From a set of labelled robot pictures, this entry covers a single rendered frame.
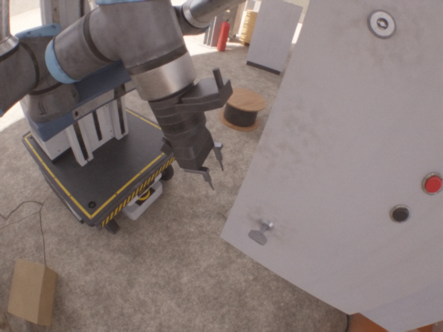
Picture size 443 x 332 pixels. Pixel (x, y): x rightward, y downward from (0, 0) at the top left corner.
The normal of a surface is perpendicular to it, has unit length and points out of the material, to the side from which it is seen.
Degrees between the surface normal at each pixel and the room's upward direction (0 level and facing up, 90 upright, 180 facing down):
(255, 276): 0
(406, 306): 90
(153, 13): 72
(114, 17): 89
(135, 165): 0
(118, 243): 0
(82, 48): 92
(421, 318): 90
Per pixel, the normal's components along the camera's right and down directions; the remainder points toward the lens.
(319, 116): -0.56, 0.53
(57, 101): 0.80, 0.28
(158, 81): 0.15, 0.66
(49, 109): 0.58, 0.40
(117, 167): 0.18, -0.67
